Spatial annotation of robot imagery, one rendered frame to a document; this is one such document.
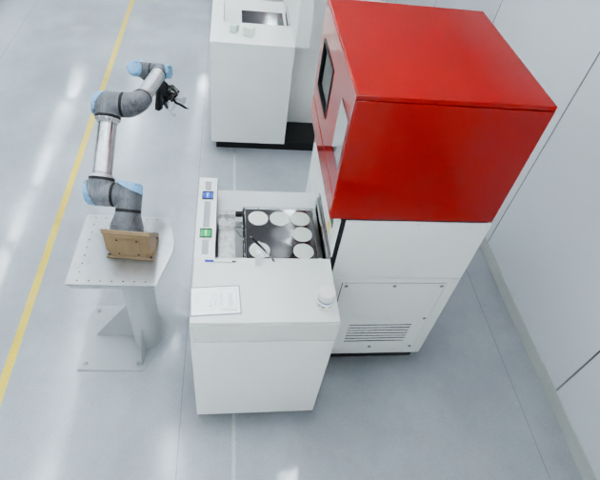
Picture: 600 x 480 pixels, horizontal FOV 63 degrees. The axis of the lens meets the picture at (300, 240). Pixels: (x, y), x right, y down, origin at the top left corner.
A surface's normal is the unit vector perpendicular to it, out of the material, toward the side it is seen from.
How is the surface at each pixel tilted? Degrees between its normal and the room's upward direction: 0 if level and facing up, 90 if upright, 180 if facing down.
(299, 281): 0
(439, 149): 90
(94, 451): 0
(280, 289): 0
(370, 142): 90
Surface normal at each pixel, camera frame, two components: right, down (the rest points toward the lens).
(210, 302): 0.11, -0.67
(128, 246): 0.00, 0.73
